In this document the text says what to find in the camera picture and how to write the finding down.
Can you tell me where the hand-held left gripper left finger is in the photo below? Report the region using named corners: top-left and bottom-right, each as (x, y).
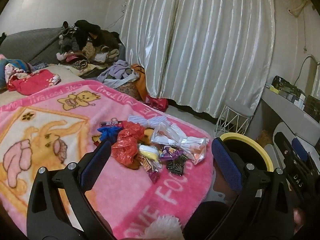
top-left (26, 139), bottom-right (118, 240)

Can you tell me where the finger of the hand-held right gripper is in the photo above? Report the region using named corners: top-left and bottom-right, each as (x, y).
top-left (275, 131), bottom-right (300, 170)
top-left (291, 138), bottom-right (315, 170)

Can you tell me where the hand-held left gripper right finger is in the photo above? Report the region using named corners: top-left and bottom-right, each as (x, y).
top-left (205, 138), bottom-right (302, 240)

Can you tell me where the yellow rimmed black bin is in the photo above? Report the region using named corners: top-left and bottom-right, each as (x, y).
top-left (212, 132), bottom-right (275, 200)

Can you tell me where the green pea snack packet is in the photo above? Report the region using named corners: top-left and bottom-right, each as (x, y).
top-left (166, 154), bottom-right (189, 175)

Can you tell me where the person's right hand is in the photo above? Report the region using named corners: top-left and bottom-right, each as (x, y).
top-left (293, 208), bottom-right (306, 227)

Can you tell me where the blue plastic glove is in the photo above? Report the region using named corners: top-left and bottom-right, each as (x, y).
top-left (97, 126), bottom-right (123, 145)

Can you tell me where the red plastic bag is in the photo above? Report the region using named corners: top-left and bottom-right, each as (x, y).
top-left (111, 121), bottom-right (145, 167)

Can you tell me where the clear silver wrapper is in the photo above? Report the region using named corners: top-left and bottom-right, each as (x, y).
top-left (179, 136), bottom-right (209, 165)

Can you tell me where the white desk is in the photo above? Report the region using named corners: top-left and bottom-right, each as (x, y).
top-left (260, 87), bottom-right (320, 153)

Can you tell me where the red purple packet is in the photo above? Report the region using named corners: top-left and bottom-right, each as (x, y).
top-left (99, 120), bottom-right (125, 128)

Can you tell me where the brown orange packet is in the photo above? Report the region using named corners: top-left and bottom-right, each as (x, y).
top-left (125, 155), bottom-right (143, 170)

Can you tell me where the yellow white wrapper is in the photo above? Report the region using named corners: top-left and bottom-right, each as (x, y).
top-left (139, 144), bottom-right (160, 162)

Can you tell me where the pink silver wrapper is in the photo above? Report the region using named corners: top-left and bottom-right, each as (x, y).
top-left (140, 159), bottom-right (162, 183)

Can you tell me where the dark green patterned bag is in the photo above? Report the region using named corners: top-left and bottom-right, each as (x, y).
top-left (271, 75), bottom-right (298, 98)

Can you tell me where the pink printed blanket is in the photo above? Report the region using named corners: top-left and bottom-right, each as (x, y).
top-left (0, 79), bottom-right (215, 239)

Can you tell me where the purple wrapper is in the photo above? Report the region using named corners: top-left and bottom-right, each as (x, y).
top-left (159, 145), bottom-right (180, 163)

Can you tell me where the white plastic bag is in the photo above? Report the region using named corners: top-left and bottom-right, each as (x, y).
top-left (150, 122), bottom-right (185, 148)

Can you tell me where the floral fabric bag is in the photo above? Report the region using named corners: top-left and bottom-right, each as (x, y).
top-left (114, 79), bottom-right (140, 100)

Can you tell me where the white fluffy item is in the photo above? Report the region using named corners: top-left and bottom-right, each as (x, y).
top-left (139, 216), bottom-right (184, 240)

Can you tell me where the beige bed sheet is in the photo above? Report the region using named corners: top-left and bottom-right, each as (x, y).
top-left (0, 64), bottom-right (85, 105)

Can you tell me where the orange bag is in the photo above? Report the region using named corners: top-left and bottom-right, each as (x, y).
top-left (130, 64), bottom-right (150, 102)

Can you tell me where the lavender cloth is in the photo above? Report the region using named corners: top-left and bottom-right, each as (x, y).
top-left (104, 60), bottom-right (137, 85)

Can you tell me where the red floral cloth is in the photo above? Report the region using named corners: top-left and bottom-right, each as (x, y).
top-left (6, 69), bottom-right (62, 96)

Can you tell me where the colourful patterned cloth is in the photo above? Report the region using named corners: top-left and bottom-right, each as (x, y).
top-left (0, 54), bottom-right (49, 90)

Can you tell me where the cream satin curtain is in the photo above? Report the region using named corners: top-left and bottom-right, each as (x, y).
top-left (119, 0), bottom-right (275, 119)

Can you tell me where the pile of clothes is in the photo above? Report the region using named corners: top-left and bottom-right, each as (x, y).
top-left (56, 19), bottom-right (127, 70)

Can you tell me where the grey sofa back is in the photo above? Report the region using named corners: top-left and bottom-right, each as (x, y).
top-left (0, 26), bottom-right (65, 64)

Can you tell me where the white wire stool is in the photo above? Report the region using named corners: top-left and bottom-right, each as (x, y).
top-left (214, 99), bottom-right (254, 138)

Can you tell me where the white cable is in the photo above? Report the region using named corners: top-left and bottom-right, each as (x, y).
top-left (294, 55), bottom-right (320, 85)

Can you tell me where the white wall pipe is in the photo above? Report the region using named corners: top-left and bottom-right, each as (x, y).
top-left (287, 0), bottom-right (310, 18)

